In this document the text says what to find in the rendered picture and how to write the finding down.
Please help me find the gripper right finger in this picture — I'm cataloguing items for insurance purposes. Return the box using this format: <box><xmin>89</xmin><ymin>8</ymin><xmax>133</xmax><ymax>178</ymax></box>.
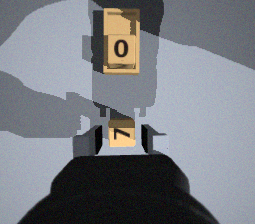
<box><xmin>141</xmin><ymin>124</ymin><xmax>168</xmax><ymax>156</ymax></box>

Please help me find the tan number cube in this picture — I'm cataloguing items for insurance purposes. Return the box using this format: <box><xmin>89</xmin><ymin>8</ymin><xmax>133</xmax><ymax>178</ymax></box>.
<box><xmin>108</xmin><ymin>118</ymin><xmax>135</xmax><ymax>147</ymax></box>
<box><xmin>107</xmin><ymin>34</ymin><xmax>136</xmax><ymax>69</ymax></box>

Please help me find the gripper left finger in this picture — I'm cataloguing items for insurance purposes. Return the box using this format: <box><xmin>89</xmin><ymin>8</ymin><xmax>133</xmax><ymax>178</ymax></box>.
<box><xmin>72</xmin><ymin>125</ymin><xmax>103</xmax><ymax>158</ymax></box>

